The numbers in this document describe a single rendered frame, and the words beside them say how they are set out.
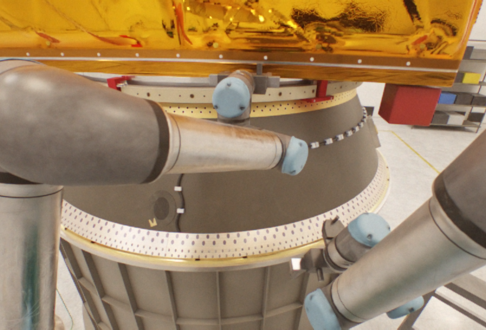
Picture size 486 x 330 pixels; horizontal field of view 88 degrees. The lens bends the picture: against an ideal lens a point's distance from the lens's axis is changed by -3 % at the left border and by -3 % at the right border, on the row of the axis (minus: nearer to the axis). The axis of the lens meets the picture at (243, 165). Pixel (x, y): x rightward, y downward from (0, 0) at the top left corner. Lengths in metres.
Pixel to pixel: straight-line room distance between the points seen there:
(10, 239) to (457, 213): 0.47
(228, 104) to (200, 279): 0.74
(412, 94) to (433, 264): 0.84
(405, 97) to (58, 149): 1.03
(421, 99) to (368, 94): 5.82
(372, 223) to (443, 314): 2.18
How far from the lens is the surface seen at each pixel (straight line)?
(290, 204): 1.03
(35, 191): 0.38
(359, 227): 0.58
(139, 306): 1.37
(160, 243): 1.02
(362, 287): 0.41
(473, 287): 1.10
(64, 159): 0.26
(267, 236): 1.00
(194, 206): 0.97
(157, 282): 1.17
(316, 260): 0.71
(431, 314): 2.68
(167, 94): 0.95
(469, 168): 0.28
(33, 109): 0.27
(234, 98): 0.54
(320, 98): 1.07
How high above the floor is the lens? 1.89
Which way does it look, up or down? 27 degrees down
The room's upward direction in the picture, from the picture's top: 1 degrees clockwise
